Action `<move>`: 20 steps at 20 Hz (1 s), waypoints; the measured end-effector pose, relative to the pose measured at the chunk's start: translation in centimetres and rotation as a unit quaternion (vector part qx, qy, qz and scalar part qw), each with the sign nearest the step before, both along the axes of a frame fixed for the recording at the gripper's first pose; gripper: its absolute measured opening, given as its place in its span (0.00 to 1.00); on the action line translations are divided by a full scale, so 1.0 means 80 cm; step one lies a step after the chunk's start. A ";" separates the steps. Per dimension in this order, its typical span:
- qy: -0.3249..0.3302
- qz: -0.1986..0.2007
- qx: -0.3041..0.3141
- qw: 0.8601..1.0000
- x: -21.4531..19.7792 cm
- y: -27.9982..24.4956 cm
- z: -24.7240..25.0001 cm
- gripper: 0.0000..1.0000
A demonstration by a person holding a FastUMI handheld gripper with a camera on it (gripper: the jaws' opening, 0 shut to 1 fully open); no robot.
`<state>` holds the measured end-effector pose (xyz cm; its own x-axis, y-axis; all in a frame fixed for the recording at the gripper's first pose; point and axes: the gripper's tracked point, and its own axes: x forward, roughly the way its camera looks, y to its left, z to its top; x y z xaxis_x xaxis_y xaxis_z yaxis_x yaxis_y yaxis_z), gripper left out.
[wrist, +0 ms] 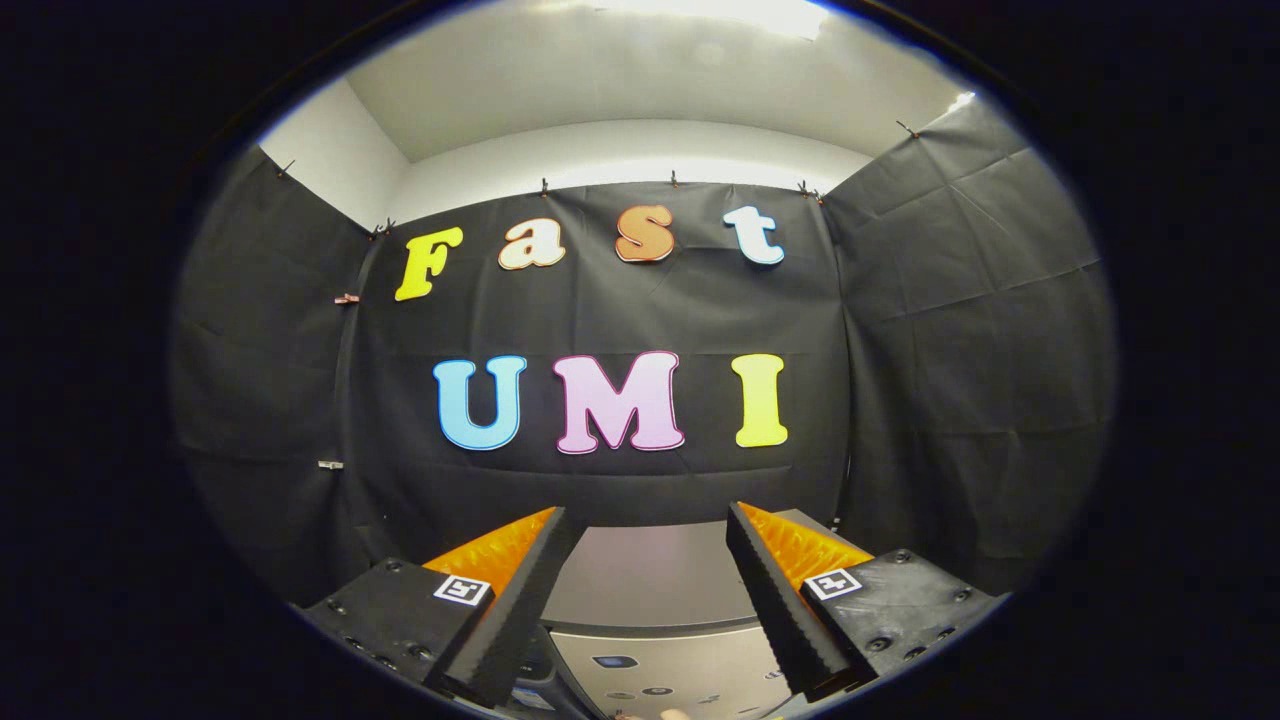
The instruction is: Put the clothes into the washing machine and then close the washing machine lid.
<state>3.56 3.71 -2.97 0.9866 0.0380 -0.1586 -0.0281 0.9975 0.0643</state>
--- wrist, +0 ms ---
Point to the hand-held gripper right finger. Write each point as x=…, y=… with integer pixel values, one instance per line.
x=775, y=610

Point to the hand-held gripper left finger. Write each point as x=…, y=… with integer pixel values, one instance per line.
x=520, y=615

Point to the grey cabinet with icons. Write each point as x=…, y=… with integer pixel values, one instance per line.
x=650, y=575

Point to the black backdrop cloth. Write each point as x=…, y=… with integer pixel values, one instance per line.
x=620, y=310

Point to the ceiling light panel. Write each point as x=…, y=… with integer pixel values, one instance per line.
x=720, y=12

